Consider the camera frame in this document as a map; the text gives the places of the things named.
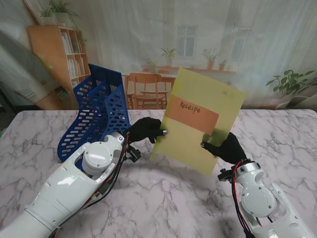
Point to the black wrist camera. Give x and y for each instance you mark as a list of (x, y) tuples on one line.
[(134, 154), (225, 175)]

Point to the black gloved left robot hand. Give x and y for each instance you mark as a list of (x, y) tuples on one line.
[(144, 130)]

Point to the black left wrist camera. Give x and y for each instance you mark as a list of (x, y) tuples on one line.
[(134, 154)]

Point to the printed room scene backdrop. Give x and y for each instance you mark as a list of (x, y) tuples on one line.
[(123, 29)]

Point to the blue perforated plastic file rack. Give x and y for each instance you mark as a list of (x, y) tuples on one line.
[(99, 116)]

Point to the pink paper receipt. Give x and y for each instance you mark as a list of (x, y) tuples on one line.
[(195, 116)]

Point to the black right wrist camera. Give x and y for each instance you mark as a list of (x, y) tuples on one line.
[(225, 175)]

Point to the yellow-green translucent file folder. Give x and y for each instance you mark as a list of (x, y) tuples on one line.
[(198, 148)]

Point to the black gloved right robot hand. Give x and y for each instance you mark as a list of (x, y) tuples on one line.
[(229, 148)]

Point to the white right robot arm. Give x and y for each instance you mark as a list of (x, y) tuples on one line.
[(265, 205)]

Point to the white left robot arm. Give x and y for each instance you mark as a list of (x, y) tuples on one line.
[(67, 193)]

